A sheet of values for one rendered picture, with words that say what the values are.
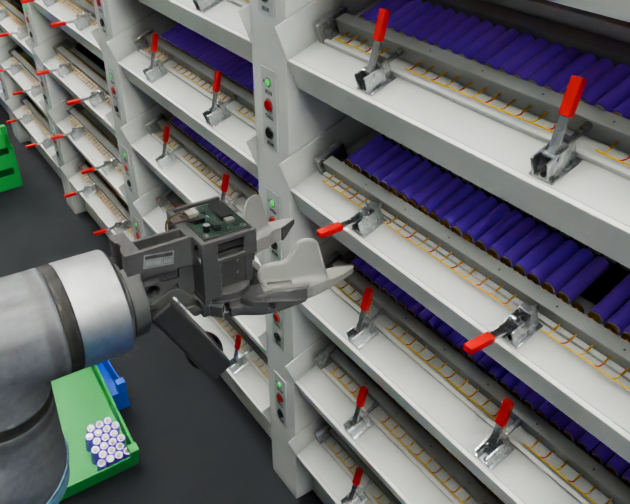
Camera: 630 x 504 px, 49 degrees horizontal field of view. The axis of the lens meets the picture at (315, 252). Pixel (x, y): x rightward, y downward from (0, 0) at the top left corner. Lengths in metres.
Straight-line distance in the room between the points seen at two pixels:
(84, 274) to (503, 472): 0.57
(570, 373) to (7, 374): 0.52
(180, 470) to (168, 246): 1.07
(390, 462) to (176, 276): 0.64
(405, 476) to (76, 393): 0.85
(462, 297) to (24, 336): 0.49
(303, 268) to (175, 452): 1.06
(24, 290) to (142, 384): 1.26
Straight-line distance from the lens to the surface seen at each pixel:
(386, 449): 1.17
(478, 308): 0.82
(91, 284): 0.57
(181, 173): 1.53
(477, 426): 0.95
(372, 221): 0.93
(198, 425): 1.69
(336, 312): 1.10
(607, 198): 0.66
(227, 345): 1.65
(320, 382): 1.27
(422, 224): 0.89
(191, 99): 1.37
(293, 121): 1.01
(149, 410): 1.74
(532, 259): 0.83
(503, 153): 0.72
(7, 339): 0.56
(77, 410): 1.69
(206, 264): 0.59
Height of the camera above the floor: 1.23
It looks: 34 degrees down
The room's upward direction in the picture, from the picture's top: straight up
